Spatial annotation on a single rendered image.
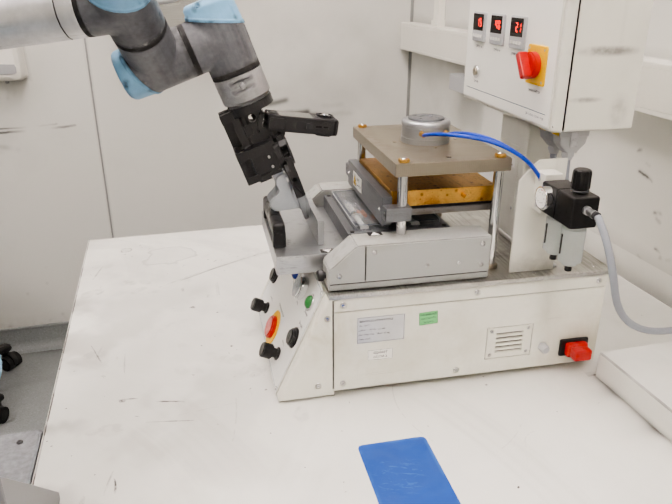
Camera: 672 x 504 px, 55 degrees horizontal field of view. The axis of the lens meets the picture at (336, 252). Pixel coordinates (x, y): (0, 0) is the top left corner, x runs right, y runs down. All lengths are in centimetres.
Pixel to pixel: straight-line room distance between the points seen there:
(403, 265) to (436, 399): 22
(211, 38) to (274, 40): 156
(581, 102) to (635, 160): 55
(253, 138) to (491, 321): 47
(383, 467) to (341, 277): 27
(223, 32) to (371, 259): 38
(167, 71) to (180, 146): 159
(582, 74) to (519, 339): 42
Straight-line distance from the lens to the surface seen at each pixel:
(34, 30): 92
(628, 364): 113
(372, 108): 265
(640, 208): 153
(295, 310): 106
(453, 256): 98
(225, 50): 96
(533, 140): 111
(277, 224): 99
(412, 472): 91
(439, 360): 105
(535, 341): 111
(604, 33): 100
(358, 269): 94
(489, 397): 106
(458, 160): 97
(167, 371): 113
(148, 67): 95
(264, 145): 99
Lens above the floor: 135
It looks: 23 degrees down
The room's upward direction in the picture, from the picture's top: straight up
